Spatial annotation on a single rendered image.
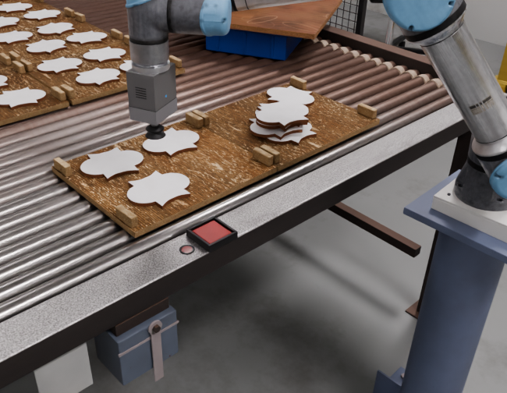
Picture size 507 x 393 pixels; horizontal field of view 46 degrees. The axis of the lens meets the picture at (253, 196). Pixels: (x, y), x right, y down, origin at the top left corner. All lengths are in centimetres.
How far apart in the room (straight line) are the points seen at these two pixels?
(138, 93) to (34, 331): 48
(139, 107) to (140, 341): 46
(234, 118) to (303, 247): 117
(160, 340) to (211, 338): 109
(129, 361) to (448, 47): 83
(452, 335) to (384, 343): 70
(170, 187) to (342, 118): 59
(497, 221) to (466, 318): 32
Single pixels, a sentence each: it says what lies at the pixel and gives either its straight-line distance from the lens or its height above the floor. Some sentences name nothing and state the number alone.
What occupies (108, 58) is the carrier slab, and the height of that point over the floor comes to 95.
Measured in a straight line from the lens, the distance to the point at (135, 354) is 122.
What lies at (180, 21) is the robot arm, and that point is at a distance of 115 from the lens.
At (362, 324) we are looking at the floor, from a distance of 241.
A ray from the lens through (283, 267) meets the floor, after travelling 262.
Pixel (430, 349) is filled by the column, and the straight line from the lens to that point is 175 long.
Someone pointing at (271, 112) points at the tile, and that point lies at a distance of 161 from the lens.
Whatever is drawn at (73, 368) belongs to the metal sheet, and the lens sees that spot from 118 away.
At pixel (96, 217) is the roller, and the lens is 134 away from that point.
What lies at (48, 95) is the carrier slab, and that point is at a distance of 189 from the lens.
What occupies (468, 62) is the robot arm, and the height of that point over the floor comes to 129.
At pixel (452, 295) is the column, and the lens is 161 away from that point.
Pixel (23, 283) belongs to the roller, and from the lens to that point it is 120.
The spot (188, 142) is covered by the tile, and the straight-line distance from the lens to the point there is 154.
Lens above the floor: 167
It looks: 33 degrees down
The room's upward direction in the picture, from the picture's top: 2 degrees clockwise
